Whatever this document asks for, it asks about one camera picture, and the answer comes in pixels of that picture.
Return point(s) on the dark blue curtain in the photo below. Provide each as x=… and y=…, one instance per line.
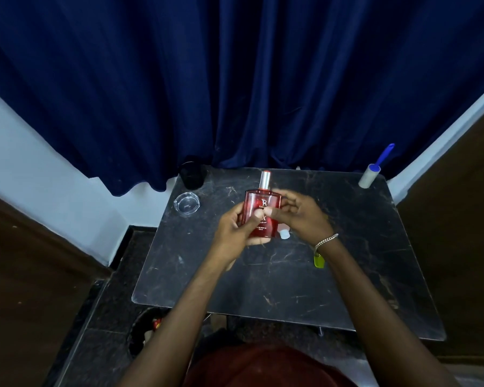
x=234, y=84

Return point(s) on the person's left hand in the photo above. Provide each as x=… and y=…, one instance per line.
x=232, y=233

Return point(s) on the person's left thumb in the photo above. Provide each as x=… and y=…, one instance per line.
x=255, y=216

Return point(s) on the person's left forearm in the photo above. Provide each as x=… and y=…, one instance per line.
x=171, y=322

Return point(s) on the clear glass lid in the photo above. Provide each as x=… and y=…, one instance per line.
x=186, y=203

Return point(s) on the person's right thumb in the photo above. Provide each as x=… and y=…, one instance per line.
x=273, y=210

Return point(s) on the black marble table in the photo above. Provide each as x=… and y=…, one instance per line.
x=290, y=253

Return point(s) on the person's red shirt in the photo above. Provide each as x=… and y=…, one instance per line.
x=262, y=366

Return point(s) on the person's right forearm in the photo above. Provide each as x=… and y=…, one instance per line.
x=383, y=318

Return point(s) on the red perfume bottle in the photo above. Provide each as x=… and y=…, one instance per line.
x=262, y=209

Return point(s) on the black round jar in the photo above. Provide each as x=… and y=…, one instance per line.
x=192, y=175

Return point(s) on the small green tag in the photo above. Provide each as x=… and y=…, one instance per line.
x=319, y=260

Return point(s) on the small white cap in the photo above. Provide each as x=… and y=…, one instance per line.
x=284, y=234

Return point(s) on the person's right hand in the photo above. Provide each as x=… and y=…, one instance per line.
x=304, y=217

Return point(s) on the black waste bin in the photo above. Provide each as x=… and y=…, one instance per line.
x=145, y=330

